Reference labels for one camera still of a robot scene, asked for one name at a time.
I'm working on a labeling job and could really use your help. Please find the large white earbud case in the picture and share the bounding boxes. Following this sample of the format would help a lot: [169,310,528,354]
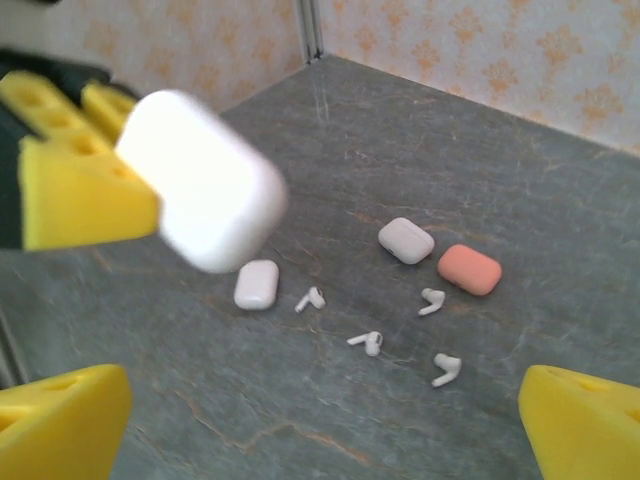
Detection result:
[113,88,291,275]

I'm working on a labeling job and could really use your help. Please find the white wireless earbud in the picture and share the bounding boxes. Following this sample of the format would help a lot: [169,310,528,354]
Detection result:
[293,285,327,315]
[417,287,447,317]
[346,330,385,358]
[430,352,464,389]

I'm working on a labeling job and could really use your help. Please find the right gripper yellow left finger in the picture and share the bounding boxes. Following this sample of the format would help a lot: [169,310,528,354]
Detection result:
[0,363,134,480]

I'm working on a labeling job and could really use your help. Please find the small white earbud case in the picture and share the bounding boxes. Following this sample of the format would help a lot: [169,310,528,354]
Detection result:
[233,258,280,312]

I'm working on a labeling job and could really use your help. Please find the aluminium frame post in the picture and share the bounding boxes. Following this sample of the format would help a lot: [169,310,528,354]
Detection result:
[294,0,327,65]

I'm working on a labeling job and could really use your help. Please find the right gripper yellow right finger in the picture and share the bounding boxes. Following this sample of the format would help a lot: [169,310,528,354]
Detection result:
[517,364,640,480]

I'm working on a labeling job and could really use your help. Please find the salmon pink earbud case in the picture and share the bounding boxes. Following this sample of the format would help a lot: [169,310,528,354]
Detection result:
[436,243,503,298]

